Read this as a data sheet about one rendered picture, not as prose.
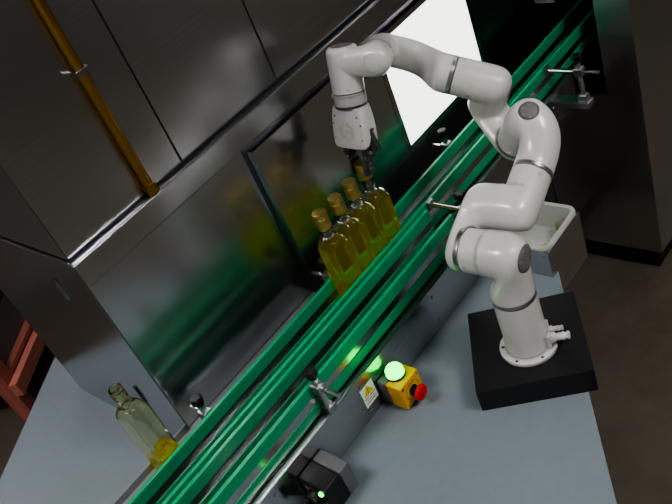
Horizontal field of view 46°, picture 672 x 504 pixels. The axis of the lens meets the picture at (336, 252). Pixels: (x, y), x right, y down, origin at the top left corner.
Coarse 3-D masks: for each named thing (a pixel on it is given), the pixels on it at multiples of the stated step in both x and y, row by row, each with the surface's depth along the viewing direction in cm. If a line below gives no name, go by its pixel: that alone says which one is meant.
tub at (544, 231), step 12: (552, 204) 205; (540, 216) 209; (552, 216) 207; (564, 216) 204; (540, 228) 210; (552, 228) 209; (564, 228) 197; (528, 240) 208; (540, 240) 207; (552, 240) 194
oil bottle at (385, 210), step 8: (376, 192) 191; (384, 192) 192; (368, 200) 191; (376, 200) 190; (384, 200) 192; (376, 208) 191; (384, 208) 193; (392, 208) 195; (384, 216) 193; (392, 216) 196; (384, 224) 194; (392, 224) 196; (400, 224) 199; (392, 232) 197
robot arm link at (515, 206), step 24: (528, 168) 162; (480, 192) 164; (504, 192) 161; (528, 192) 160; (456, 216) 165; (480, 216) 164; (504, 216) 160; (528, 216) 159; (456, 240) 162; (456, 264) 162
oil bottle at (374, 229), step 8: (352, 208) 189; (360, 208) 188; (368, 208) 189; (360, 216) 188; (368, 216) 189; (376, 216) 191; (368, 224) 189; (376, 224) 192; (368, 232) 190; (376, 232) 192; (384, 232) 195; (376, 240) 193; (384, 240) 195; (376, 248) 193; (376, 256) 195
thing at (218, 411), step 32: (512, 96) 238; (480, 128) 229; (448, 160) 219; (416, 192) 211; (320, 288) 191; (320, 320) 192; (288, 352) 186; (256, 384) 180; (224, 416) 174; (192, 448) 169; (160, 480) 164
